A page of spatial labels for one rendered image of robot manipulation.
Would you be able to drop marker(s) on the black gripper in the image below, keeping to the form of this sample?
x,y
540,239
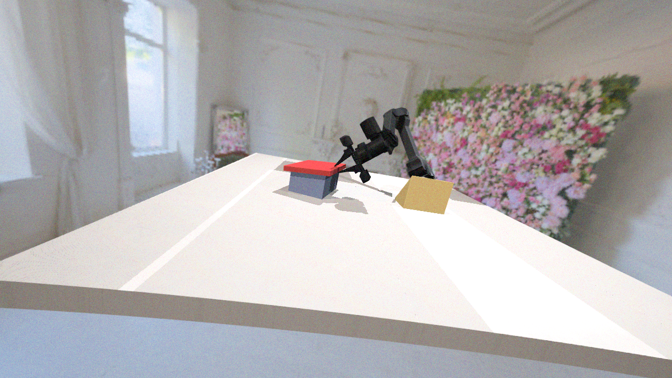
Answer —
x,y
362,155

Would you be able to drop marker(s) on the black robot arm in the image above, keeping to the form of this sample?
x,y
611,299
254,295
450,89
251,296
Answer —
x,y
386,140

